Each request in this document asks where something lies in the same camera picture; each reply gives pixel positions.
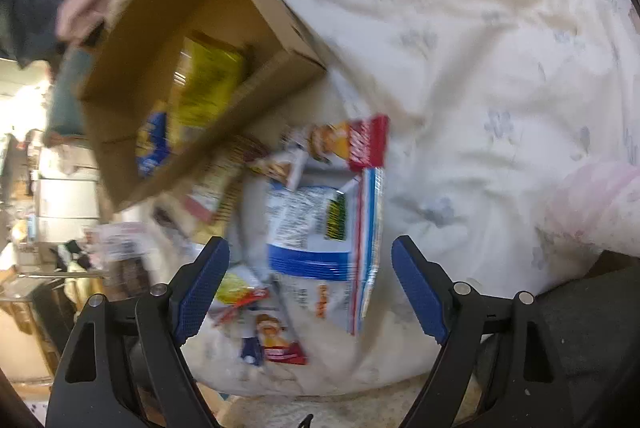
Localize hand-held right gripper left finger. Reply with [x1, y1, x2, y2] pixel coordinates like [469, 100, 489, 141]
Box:
[46, 235, 232, 428]

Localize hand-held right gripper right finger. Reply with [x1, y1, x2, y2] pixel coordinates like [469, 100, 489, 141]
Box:
[392, 235, 573, 428]

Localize yellow red snack packet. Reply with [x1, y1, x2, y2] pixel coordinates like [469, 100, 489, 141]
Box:
[210, 270, 271, 326]

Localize red label rice cake packet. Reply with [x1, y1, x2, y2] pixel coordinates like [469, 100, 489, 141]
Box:
[240, 313, 308, 366]
[307, 115, 391, 171]

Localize brown striped snack packet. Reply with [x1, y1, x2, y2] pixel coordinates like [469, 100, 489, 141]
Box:
[182, 135, 261, 233]

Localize blue white snack packet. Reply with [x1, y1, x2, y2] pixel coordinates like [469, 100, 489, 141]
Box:
[265, 168, 388, 336]

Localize small beige snack packet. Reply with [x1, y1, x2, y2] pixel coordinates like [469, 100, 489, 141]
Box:
[247, 140, 308, 191]

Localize brown cardboard box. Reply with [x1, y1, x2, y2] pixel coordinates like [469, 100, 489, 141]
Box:
[75, 0, 328, 213]

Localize pink white printed bag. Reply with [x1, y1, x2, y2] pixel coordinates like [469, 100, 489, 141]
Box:
[85, 220, 151, 259]

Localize black and white clothes pile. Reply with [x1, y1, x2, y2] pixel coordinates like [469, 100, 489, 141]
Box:
[55, 240, 108, 279]

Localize white drawer cabinet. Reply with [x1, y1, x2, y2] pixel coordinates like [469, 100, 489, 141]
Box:
[37, 148, 101, 243]

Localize dark grey fabric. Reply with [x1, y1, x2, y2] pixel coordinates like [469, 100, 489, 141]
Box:
[472, 250, 640, 428]

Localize pink striped cloth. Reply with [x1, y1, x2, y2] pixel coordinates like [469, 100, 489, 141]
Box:
[542, 160, 640, 253]

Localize teal cushion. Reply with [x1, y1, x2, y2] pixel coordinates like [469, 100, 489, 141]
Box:
[44, 48, 96, 139]

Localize white printed bedsheet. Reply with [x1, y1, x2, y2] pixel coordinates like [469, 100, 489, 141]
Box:
[85, 0, 640, 396]

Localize dark blue jacket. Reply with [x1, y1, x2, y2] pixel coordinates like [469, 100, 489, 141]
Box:
[0, 0, 68, 68]

